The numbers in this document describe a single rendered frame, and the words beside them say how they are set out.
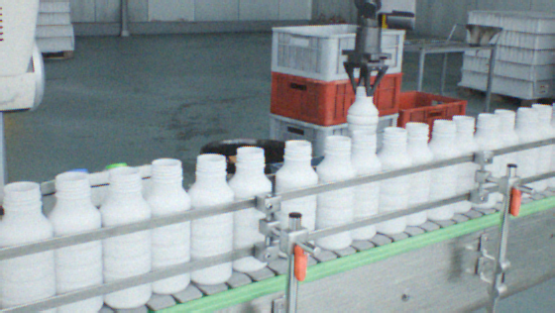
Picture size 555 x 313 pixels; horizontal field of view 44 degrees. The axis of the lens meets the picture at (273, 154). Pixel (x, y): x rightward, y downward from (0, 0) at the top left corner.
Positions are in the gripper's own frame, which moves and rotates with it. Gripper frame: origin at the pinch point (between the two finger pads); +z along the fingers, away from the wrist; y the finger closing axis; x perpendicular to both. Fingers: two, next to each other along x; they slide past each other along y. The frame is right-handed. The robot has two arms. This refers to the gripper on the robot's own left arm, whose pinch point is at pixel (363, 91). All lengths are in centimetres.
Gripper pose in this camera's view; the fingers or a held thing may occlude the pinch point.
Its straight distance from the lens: 158.8
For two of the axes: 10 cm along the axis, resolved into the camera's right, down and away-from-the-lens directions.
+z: -0.6, 9.7, 2.3
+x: -8.0, 1.0, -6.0
